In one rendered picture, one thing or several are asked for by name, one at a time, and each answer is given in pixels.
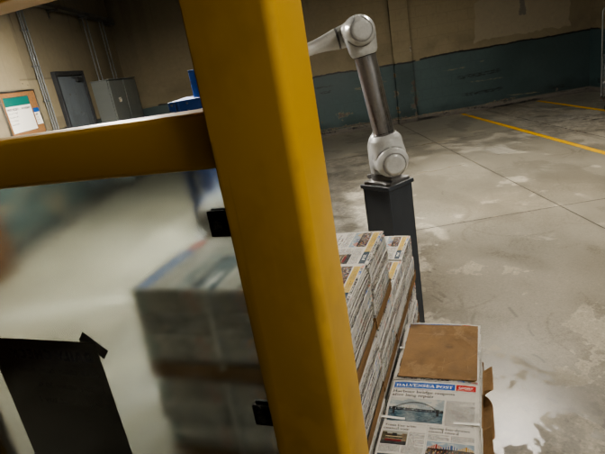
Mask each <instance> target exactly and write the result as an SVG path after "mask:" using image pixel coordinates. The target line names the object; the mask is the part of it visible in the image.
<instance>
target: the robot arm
mask: <svg viewBox="0 0 605 454"><path fill-rule="evenodd" d="M307 44H308V51H309V56H312V55H315V54H318V53H322V52H325V51H331V50H340V49H344V48H348V53H349V55H350V57H351V58H352V59H355V62H356V66H357V73H358V76H359V80H360V84H361V87H362V91H363V95H364V98H365V102H366V109H367V111H368V115H369V119H370V123H371V126H372V130H373V133H372V134H371V135H370V137H369V140H368V143H367V149H368V158H369V165H370V168H371V174H368V175H367V178H369V179H368V180H367V181H365V182H364V185H372V186H385V187H389V186H392V185H395V184H397V183H399V182H402V181H403V180H406V179H409V178H410V176H408V175H402V173H403V172H404V171H405V170H406V168H407V167H408V164H409V157H408V154H407V153H406V149H405V147H404V144H403V141H402V136H401V135H400V134H399V133H398V132H397V131H395V130H394V128H393V122H392V118H391V115H390V110H389V106H388V103H387V99H386V95H385V91H384V84H383V80H382V77H381V73H380V68H379V65H378V61H377V57H376V54H375V52H376V51H377V39H376V31H375V24H374V22H373V21H372V19H371V18H370V17H368V16H367V15H364V14H355V15H353V16H351V17H349V18H348V19H347V20H346V21H345V22H344V23H343V24H341V25H340V26H338V27H336V28H334V29H332V30H331V31H329V32H327V33H325V34H323V35H321V36H320V37H319V38H317V39H315V40H313V41H310V42H308V43H307Z"/></svg>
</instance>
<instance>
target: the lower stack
mask: <svg viewBox="0 0 605 454"><path fill-rule="evenodd" d="M411 324H427V325H464V326H478V352H477V381H470V380H451V379H438V378H425V377H399V376H398V374H399V370H400V366H401V363H402V356H403V352H404V349H405V345H406V341H407V337H408V334H409V329H410V326H411ZM480 329H481V325H471V324H454V323H427V322H417V323H408V326H407V329H406V332H405V335H404V339H403V343H402V347H400V356H399V359H398V363H397V366H396V370H395V374H394V378H393V386H392V389H391V393H390V396H389V399H388V403H387V406H386V413H385V415H382V423H383V424H382V428H381V430H380V434H379V438H378V441H377V444H376V448H375V454H483V373H484V371H483V363H482V348H481V334H480ZM401 349H402V351H401ZM383 417H384V421H383Z"/></svg>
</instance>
